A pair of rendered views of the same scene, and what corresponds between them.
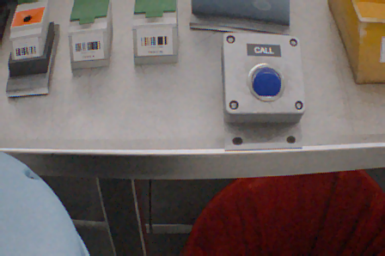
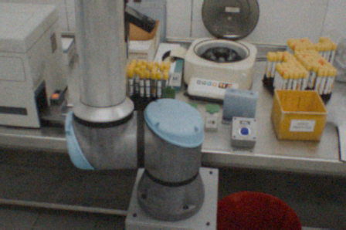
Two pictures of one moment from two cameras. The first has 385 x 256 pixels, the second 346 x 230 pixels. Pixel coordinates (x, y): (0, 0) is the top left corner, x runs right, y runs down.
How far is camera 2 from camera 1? 0.51 m
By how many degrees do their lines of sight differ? 18
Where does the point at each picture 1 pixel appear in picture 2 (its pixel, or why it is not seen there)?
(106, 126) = not seen: hidden behind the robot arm
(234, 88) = (235, 132)
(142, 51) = (207, 126)
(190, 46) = (221, 127)
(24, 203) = (189, 109)
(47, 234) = (195, 116)
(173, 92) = (215, 138)
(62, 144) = not seen: hidden behind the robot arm
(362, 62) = (280, 130)
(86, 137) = not seen: hidden behind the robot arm
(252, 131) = (238, 148)
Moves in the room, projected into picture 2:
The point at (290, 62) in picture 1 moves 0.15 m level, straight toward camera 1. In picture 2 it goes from (252, 126) to (246, 158)
